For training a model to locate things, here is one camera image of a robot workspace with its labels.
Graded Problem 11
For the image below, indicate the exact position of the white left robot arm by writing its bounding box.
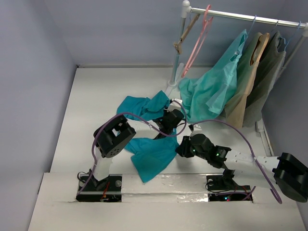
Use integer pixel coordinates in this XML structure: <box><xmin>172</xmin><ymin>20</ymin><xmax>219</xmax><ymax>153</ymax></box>
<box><xmin>89</xmin><ymin>109</ymin><xmax>186</xmax><ymax>190</ymax></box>

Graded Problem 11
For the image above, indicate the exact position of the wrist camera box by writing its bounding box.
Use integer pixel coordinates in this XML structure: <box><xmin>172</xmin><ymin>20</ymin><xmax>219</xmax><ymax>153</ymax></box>
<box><xmin>167</xmin><ymin>98</ymin><xmax>182</xmax><ymax>111</ymax></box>
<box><xmin>189</xmin><ymin>124</ymin><xmax>202</xmax><ymax>136</ymax></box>

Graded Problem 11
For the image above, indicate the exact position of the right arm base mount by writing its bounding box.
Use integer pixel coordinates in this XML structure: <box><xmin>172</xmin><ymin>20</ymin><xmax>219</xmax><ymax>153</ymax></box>
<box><xmin>205</xmin><ymin>170</ymin><xmax>253</xmax><ymax>202</ymax></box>

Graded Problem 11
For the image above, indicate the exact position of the olive tan hanging shirt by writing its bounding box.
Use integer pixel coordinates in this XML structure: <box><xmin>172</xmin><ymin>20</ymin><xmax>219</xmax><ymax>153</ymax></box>
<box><xmin>224</xmin><ymin>32</ymin><xmax>270</xmax><ymax>129</ymax></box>

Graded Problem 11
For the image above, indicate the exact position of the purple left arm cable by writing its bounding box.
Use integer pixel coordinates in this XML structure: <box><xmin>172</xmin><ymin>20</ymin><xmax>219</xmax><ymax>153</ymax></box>
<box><xmin>78</xmin><ymin>100</ymin><xmax>188</xmax><ymax>195</ymax></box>

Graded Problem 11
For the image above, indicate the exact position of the grey hanging shirt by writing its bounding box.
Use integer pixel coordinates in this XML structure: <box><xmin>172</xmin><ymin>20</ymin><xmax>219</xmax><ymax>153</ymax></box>
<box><xmin>243</xmin><ymin>31</ymin><xmax>286</xmax><ymax>127</ymax></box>

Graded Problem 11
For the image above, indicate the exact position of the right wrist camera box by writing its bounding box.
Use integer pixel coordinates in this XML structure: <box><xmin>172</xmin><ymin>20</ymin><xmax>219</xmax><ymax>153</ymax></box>
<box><xmin>189</xmin><ymin>124</ymin><xmax>202</xmax><ymax>136</ymax></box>

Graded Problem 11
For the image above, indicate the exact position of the white metal clothes rack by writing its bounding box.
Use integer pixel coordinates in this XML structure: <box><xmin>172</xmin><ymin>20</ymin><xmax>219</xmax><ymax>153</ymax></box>
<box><xmin>165</xmin><ymin>0</ymin><xmax>308</xmax><ymax>96</ymax></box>

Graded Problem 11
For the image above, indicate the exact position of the blue wire hanger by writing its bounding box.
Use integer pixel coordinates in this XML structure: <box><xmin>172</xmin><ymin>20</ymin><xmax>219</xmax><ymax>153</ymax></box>
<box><xmin>277</xmin><ymin>21</ymin><xmax>301</xmax><ymax>52</ymax></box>
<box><xmin>247</xmin><ymin>15</ymin><xmax>257</xmax><ymax>37</ymax></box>

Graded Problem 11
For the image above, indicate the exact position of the mint green hanging shirt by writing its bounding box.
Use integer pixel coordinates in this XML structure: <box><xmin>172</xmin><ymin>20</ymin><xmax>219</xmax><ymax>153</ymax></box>
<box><xmin>179</xmin><ymin>30</ymin><xmax>248</xmax><ymax>123</ymax></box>

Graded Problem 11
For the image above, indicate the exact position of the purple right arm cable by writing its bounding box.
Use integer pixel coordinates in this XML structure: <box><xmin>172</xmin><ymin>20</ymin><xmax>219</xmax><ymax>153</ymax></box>
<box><xmin>189</xmin><ymin>119</ymin><xmax>282</xmax><ymax>205</ymax></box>

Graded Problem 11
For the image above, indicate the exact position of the pink plastic hanger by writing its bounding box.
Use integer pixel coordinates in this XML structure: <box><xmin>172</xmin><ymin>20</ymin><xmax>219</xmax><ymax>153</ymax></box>
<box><xmin>181</xmin><ymin>4</ymin><xmax>214</xmax><ymax>78</ymax></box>

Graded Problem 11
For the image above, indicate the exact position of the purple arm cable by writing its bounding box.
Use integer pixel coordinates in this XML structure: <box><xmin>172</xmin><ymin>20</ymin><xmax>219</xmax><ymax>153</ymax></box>
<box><xmin>189</xmin><ymin>119</ymin><xmax>282</xmax><ymax>205</ymax></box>
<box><xmin>78</xmin><ymin>100</ymin><xmax>188</xmax><ymax>195</ymax></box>

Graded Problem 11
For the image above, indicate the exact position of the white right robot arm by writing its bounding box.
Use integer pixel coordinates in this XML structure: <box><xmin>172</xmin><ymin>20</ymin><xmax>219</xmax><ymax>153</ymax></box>
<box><xmin>176</xmin><ymin>133</ymin><xmax>308</xmax><ymax>203</ymax></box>

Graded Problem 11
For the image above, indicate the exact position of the teal blue t-shirt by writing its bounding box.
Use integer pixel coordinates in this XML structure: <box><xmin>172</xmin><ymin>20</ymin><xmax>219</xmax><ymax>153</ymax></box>
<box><xmin>116</xmin><ymin>91</ymin><xmax>179</xmax><ymax>183</ymax></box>

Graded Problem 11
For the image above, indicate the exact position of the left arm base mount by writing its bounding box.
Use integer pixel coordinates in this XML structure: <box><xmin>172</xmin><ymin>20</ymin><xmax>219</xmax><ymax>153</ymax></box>
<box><xmin>76</xmin><ymin>172</ymin><xmax>122</xmax><ymax>203</ymax></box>

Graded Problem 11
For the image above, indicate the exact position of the beige wooden clip hanger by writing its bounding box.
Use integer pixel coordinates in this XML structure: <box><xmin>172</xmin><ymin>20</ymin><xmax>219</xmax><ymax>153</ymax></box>
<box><xmin>173</xmin><ymin>13</ymin><xmax>200</xmax><ymax>55</ymax></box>

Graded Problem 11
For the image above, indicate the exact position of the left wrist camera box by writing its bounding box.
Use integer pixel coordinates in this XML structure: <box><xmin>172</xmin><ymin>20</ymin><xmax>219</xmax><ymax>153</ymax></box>
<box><xmin>167</xmin><ymin>98</ymin><xmax>182</xmax><ymax>111</ymax></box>

